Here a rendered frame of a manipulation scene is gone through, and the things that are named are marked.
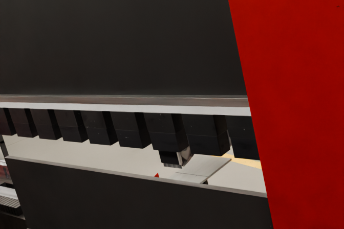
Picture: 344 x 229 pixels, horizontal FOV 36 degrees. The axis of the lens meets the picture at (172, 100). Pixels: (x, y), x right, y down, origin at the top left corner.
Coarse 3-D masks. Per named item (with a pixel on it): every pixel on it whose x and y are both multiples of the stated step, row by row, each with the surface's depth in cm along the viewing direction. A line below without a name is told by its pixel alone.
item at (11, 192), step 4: (0, 188) 266; (4, 188) 264; (8, 188) 263; (0, 192) 260; (4, 192) 259; (8, 192) 258; (12, 192) 256; (8, 196) 252; (12, 196) 251; (16, 196) 250
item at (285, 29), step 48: (240, 0) 96; (288, 0) 90; (336, 0) 85; (240, 48) 100; (288, 48) 93; (336, 48) 88; (288, 96) 97; (336, 96) 91; (288, 144) 101; (336, 144) 94; (288, 192) 105; (336, 192) 98
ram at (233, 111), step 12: (36, 108) 258; (48, 108) 251; (60, 108) 245; (72, 108) 239; (84, 108) 233; (96, 108) 227; (108, 108) 222; (120, 108) 217; (132, 108) 212; (144, 108) 208; (156, 108) 203; (168, 108) 199; (180, 108) 195; (192, 108) 191; (204, 108) 188; (216, 108) 184; (228, 108) 180; (240, 108) 177
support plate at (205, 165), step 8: (192, 160) 239; (200, 160) 237; (208, 160) 235; (216, 160) 233; (224, 160) 231; (184, 168) 232; (192, 168) 230; (200, 168) 228; (208, 168) 226; (216, 168) 225; (176, 176) 226; (184, 176) 224; (192, 176) 222; (200, 176) 220; (208, 176) 219
